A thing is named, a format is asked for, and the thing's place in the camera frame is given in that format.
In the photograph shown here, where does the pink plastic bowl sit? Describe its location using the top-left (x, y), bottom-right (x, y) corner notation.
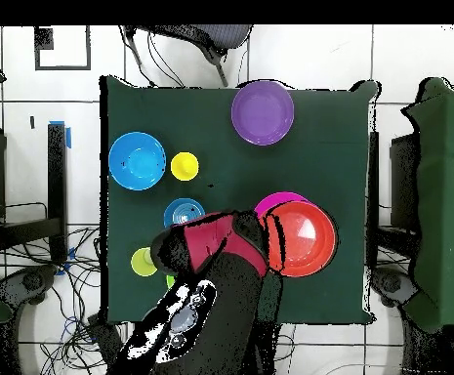
top-left (253, 190), bottom-right (310, 218)

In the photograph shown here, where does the orange plastic bowl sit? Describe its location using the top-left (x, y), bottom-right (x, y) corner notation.
top-left (263, 200), bottom-right (339, 278)

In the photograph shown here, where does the small dark blue bowl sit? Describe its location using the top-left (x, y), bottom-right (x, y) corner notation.
top-left (162, 197), bottom-right (207, 229)

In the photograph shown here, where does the yellow plastic cup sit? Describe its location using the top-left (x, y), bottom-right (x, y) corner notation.
top-left (170, 151), bottom-right (200, 182)

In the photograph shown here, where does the dark green table cloth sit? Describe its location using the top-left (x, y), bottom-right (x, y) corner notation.
top-left (99, 74), bottom-right (380, 328)

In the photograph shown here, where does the large light blue bowl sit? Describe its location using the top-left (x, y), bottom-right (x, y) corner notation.
top-left (107, 131), bottom-right (168, 192)

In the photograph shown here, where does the purple plastic bowl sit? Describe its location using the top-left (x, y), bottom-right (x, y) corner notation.
top-left (230, 79), bottom-right (296, 146)

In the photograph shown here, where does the translucent yellow-green plastic cup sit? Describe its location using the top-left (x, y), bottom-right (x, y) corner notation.
top-left (130, 246), bottom-right (159, 278)

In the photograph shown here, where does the grey office chair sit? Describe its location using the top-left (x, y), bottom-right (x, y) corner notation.
top-left (124, 24), bottom-right (255, 88)

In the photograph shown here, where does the black power strip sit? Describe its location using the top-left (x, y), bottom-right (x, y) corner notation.
top-left (86, 312), bottom-right (125, 354)

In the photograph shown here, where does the black floor device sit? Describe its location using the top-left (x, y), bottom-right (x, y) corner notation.
top-left (0, 264), bottom-right (59, 311)
top-left (370, 267), bottom-right (420, 309)

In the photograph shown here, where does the black metal frame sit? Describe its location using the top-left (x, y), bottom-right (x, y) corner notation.
top-left (368, 131), bottom-right (420, 271)
top-left (0, 122), bottom-right (69, 267)

